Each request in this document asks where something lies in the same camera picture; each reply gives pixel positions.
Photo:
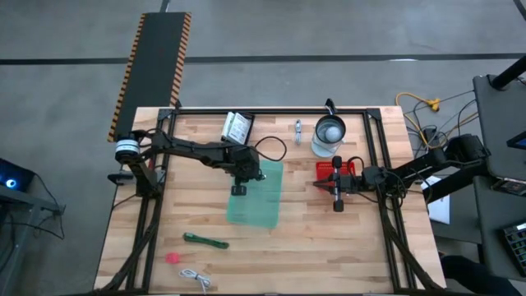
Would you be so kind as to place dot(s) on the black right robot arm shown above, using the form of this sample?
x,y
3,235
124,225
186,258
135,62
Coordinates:
x,y
415,168

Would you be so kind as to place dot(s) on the red slotted plastic basket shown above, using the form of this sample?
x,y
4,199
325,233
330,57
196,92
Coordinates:
x,y
324,170

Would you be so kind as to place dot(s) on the white light bulb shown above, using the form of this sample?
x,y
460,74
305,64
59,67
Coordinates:
x,y
333,133

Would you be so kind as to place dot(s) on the white paper sheet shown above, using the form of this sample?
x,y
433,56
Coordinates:
x,y
439,209

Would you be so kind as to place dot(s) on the black hazard striped floor mat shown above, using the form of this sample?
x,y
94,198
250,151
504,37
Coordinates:
x,y
154,74

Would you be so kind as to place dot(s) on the black computer blue light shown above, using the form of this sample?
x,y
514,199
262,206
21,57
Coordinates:
x,y
12,177

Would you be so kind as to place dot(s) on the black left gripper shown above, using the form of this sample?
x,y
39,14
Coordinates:
x,y
245,164

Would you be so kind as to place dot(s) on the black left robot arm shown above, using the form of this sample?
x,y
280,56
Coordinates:
x,y
193,148

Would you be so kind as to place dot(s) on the black slotted plastic basket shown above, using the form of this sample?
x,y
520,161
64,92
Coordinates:
x,y
250,123

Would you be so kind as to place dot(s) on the black power adapter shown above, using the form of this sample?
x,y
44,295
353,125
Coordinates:
x,y
431,137

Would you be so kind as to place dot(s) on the green translucent sheet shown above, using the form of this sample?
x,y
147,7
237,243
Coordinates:
x,y
263,205

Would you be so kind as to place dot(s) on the black side desk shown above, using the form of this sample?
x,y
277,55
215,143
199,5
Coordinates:
x,y
29,201

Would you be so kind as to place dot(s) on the black keypad device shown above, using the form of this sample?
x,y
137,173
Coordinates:
x,y
517,246

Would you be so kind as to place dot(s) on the person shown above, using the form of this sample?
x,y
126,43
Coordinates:
x,y
464,279

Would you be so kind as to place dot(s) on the grey desk top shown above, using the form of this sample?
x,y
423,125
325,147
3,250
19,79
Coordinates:
x,y
501,123
489,230

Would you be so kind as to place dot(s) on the black pole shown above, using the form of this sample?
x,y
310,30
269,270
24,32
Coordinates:
x,y
509,73

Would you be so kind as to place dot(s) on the pink charger cube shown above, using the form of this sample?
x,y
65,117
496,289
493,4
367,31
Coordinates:
x,y
172,258

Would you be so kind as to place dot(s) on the black aluminium table frame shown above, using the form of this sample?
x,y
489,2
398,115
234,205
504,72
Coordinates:
x,y
287,111

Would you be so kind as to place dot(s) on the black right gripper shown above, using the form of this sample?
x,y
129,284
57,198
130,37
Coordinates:
x,y
347,185

